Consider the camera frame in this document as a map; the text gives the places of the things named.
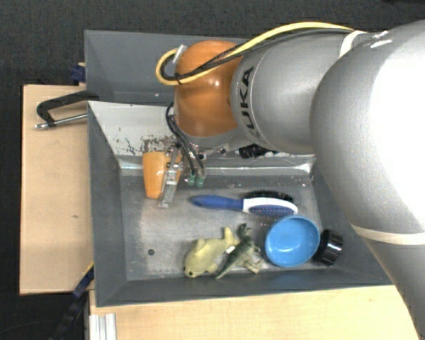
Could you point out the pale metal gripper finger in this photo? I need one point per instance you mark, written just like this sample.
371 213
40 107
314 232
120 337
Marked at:
164 191
173 186

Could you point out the grey metal bin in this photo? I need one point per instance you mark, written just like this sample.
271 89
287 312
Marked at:
156 225

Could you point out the yellow toy fish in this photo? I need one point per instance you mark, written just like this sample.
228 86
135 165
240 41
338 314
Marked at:
203 253

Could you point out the blue and white brush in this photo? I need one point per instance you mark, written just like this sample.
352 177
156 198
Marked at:
265 207

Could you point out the green toy dinosaur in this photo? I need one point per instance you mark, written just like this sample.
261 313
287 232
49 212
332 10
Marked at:
242 251

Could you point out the pale brown cardboard board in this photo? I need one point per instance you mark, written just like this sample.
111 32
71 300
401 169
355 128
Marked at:
53 190

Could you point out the blue bowl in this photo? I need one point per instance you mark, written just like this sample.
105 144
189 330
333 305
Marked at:
290 241

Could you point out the black ribbed cap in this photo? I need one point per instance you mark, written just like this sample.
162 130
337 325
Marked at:
328 247

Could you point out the black cylinder on white bracket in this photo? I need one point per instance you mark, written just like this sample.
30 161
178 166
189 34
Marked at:
250 151

